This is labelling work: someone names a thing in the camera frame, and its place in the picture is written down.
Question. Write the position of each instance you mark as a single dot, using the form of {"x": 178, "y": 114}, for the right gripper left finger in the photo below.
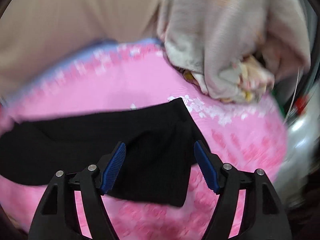
{"x": 56, "y": 215}

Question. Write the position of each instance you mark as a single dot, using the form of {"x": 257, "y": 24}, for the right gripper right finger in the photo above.
{"x": 264, "y": 216}

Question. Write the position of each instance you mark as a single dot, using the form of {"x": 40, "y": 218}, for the black pants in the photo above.
{"x": 159, "y": 144}

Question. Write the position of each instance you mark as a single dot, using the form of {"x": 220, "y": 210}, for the pink floral bed sheet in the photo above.
{"x": 131, "y": 76}

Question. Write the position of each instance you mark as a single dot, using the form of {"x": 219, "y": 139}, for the beige fabric headboard cover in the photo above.
{"x": 37, "y": 33}

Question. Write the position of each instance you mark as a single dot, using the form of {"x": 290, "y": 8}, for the crumpled grey floral blanket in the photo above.
{"x": 235, "y": 50}

